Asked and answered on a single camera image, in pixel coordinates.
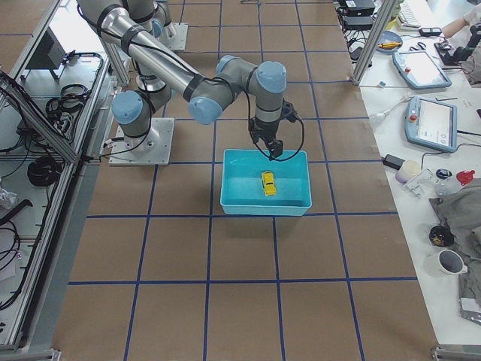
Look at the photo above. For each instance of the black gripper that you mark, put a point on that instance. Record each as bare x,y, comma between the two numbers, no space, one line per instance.
264,130

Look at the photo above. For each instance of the yellow beetle toy car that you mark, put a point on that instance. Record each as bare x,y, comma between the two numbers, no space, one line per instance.
268,183

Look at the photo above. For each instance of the teal plastic bin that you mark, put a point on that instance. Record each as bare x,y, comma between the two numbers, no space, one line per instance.
254,185

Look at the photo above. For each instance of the black power adapter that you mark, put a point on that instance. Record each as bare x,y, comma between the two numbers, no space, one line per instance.
392,161

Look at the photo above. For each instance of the blue plate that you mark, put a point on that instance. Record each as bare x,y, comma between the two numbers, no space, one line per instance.
389,42

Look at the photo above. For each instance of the lower teach pendant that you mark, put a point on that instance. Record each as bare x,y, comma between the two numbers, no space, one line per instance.
432,124

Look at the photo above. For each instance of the teach pendant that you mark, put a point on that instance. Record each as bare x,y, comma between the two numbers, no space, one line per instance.
432,124
419,70

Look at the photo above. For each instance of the upper teach pendant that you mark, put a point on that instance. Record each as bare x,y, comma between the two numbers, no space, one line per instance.
419,70

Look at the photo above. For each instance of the grey cloth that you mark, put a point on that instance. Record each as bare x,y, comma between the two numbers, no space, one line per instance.
460,213

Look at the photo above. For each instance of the white mug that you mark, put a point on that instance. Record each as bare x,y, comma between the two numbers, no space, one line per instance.
444,263

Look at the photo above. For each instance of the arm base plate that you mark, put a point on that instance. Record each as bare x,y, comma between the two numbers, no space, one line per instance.
153,149
174,36

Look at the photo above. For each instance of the aluminium frame post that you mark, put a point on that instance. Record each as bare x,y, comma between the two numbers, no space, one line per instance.
383,17

